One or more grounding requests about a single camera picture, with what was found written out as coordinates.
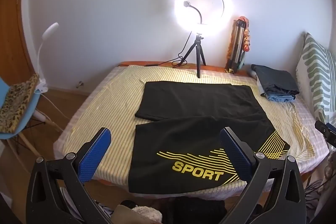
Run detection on white fluffy cloth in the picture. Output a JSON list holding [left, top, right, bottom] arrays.
[[130, 206, 161, 224]]

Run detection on blue chair with wooden legs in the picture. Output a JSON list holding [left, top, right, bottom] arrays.
[[0, 74, 63, 157]]

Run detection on black cables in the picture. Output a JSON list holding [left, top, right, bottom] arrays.
[[306, 178, 336, 205]]

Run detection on white lamp cable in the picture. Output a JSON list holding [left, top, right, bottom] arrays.
[[35, 91, 65, 132]]

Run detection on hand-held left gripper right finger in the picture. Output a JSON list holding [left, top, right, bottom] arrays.
[[220, 127, 307, 224]]

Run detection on white ring light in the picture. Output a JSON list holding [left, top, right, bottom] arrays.
[[172, 0, 231, 38]]

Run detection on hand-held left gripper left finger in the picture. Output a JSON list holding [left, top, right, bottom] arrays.
[[25, 127, 113, 224]]

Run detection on wooden door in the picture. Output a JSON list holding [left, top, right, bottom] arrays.
[[0, 0, 40, 88]]

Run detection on black pants with yellow print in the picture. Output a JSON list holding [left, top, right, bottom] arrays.
[[128, 81, 290, 194]]

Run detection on white folded cloth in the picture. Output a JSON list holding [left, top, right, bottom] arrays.
[[249, 70, 266, 95]]

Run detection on folded metal stand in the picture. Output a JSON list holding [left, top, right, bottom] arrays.
[[226, 19, 247, 73]]

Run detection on dark grey folded pants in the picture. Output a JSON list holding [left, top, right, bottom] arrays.
[[251, 64, 300, 96]]

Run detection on black ring light cable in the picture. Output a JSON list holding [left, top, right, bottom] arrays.
[[143, 31, 193, 68]]

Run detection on blue folded jeans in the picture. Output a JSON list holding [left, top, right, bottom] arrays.
[[260, 91, 296, 103]]

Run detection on black mini tripod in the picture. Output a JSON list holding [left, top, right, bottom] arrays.
[[181, 32, 206, 79]]

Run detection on green patterned white pillow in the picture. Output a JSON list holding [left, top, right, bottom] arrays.
[[295, 32, 336, 123]]

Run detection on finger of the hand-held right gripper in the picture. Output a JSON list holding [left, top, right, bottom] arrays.
[[315, 120, 336, 138]]

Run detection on white clip lamp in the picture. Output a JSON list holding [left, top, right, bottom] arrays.
[[35, 22, 59, 94]]

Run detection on leopard print cushion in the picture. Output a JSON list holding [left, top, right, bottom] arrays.
[[0, 74, 40, 134]]

